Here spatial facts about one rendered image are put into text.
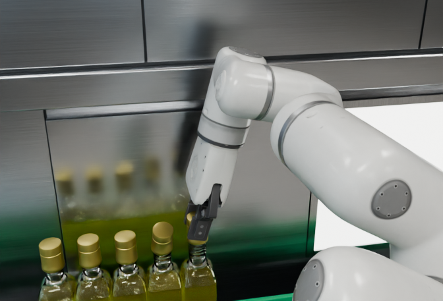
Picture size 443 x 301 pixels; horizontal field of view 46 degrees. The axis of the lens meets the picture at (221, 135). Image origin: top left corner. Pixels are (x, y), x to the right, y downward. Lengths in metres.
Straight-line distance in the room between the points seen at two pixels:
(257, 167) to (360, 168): 0.54
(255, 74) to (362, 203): 0.27
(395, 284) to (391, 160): 0.10
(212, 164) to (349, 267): 0.41
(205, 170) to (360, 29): 0.40
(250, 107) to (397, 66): 0.41
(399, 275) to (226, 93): 0.33
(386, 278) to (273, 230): 0.66
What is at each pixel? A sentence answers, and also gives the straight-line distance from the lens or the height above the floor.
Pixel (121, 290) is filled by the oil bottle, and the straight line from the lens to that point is 0.88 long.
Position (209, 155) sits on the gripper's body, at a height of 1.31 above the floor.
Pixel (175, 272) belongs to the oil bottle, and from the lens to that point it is 0.89.
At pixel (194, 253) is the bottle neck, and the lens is 0.87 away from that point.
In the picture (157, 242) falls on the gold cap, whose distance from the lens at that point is 0.84.
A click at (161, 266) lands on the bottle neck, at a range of 0.87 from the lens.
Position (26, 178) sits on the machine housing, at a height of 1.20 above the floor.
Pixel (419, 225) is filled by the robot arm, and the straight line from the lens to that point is 0.48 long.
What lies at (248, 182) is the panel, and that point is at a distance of 0.97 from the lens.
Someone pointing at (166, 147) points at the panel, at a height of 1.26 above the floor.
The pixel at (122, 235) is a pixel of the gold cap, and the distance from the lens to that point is 0.85.
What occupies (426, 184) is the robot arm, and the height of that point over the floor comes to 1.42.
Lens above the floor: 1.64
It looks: 24 degrees down
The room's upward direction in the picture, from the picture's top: straight up
